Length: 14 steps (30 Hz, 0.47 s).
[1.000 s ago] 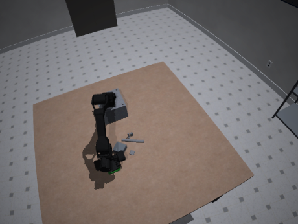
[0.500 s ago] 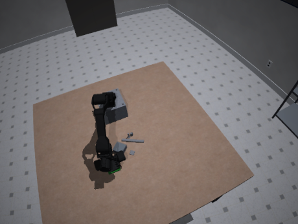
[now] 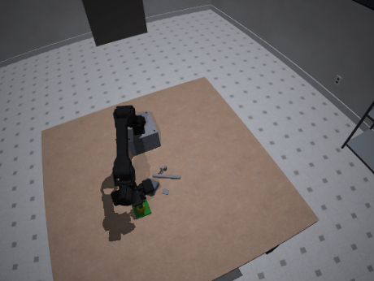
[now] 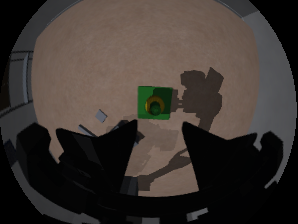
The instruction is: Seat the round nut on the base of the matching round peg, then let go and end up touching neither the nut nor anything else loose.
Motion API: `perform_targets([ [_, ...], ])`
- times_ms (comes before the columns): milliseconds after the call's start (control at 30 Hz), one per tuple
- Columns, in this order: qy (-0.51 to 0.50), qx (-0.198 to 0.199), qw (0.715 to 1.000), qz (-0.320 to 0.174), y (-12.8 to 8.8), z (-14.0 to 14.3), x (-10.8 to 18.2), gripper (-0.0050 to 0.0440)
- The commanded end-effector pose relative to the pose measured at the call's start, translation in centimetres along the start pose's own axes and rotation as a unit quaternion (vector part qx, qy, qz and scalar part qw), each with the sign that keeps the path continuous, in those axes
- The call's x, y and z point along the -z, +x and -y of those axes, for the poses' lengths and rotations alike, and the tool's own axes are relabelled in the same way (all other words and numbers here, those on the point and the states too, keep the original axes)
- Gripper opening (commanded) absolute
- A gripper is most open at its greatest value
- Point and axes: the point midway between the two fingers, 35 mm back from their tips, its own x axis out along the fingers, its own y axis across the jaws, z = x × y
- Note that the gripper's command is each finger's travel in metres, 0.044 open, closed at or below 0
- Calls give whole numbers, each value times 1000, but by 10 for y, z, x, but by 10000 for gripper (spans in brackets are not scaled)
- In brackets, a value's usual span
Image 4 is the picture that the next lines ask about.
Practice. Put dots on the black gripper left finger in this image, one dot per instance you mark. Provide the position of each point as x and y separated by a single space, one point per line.
111 157

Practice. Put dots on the yellow round nut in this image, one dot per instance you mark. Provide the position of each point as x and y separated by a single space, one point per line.
152 99

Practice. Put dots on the grey flat bar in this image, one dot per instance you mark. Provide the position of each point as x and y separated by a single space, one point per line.
85 131

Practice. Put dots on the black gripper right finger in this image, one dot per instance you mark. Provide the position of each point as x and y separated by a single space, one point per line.
210 154

